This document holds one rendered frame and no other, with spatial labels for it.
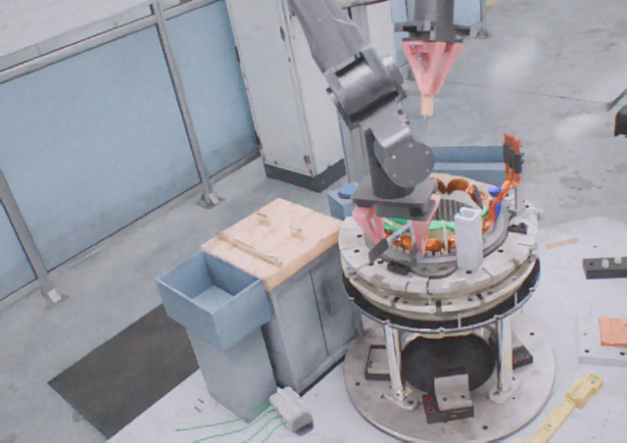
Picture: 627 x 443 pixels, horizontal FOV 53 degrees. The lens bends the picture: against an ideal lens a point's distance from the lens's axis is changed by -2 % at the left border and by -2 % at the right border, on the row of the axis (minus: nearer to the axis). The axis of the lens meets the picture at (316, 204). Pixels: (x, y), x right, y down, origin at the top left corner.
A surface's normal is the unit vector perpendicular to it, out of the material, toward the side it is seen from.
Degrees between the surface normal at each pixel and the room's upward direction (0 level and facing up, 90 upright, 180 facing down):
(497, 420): 0
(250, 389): 90
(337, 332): 90
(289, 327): 90
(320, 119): 90
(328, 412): 0
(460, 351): 0
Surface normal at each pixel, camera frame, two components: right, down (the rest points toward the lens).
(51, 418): -0.17, -0.86
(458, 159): -0.31, 0.52
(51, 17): 0.73, 0.23
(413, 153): 0.18, 0.47
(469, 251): -0.59, 0.48
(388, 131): -0.47, -0.69
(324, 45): 0.02, 0.22
